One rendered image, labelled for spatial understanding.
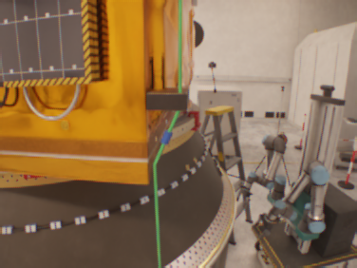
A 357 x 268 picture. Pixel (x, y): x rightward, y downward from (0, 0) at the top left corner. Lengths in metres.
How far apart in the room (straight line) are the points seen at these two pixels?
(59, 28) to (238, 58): 8.47
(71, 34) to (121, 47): 0.08
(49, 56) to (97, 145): 0.17
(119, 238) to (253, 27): 8.61
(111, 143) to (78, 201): 0.44
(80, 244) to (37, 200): 0.21
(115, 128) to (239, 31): 8.53
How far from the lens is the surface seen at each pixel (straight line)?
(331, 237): 2.40
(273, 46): 9.12
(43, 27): 0.40
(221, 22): 8.79
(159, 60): 0.41
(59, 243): 0.85
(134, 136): 0.39
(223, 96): 4.66
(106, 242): 0.85
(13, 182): 0.87
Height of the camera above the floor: 1.97
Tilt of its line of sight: 17 degrees down
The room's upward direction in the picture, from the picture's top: straight up
